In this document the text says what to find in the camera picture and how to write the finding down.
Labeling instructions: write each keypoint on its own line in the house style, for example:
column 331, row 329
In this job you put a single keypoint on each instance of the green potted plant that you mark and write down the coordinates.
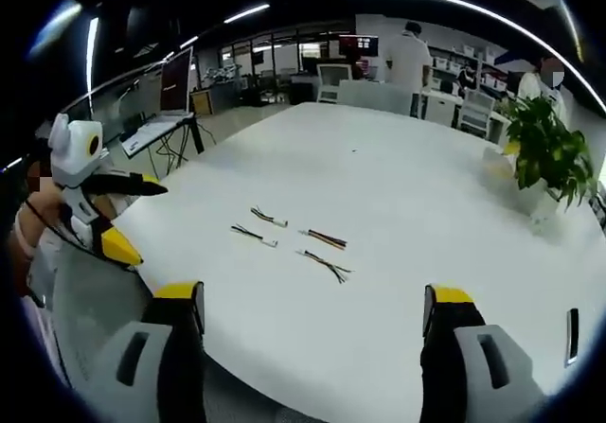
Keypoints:
column 549, row 148

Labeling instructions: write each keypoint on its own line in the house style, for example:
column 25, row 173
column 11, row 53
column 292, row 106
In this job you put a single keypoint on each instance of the person's left hand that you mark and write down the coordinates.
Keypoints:
column 45, row 207

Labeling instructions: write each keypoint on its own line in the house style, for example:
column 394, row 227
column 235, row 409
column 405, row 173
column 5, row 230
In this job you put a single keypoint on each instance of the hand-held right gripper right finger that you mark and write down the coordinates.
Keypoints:
column 473, row 375

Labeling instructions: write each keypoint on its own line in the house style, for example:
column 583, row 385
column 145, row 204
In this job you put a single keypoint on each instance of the red wall screen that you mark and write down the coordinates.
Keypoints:
column 359, row 44

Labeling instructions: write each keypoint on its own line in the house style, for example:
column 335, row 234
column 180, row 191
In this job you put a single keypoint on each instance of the open laptop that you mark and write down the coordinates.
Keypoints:
column 175, row 80

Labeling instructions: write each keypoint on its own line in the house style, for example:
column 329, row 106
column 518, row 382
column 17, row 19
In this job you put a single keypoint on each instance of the black smartphone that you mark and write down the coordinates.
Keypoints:
column 572, row 337

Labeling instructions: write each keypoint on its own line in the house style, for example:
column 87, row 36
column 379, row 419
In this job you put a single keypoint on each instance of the wooden framed box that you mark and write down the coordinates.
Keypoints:
column 200, row 102

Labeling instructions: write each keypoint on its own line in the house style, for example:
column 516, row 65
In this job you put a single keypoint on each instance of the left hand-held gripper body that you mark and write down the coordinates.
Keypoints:
column 73, row 163

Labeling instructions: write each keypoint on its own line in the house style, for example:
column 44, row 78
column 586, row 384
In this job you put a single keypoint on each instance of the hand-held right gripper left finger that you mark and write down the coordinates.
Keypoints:
column 142, row 375

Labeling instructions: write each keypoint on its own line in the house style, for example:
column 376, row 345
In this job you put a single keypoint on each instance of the white side table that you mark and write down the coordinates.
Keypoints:
column 184, row 132

